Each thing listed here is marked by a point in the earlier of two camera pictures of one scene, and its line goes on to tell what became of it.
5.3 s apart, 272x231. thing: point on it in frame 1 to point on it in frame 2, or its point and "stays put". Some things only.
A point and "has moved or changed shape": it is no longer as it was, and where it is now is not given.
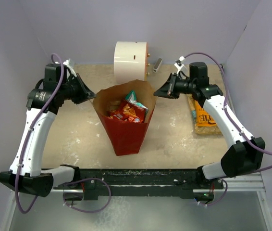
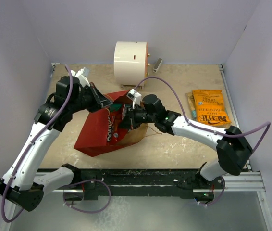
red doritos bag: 129,111 has moved or changed shape
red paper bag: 126,137 to 92,140
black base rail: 186,183 stays put
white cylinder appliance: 130,61 stays put
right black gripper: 167,89 to 129,121
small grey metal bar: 158,62 stays put
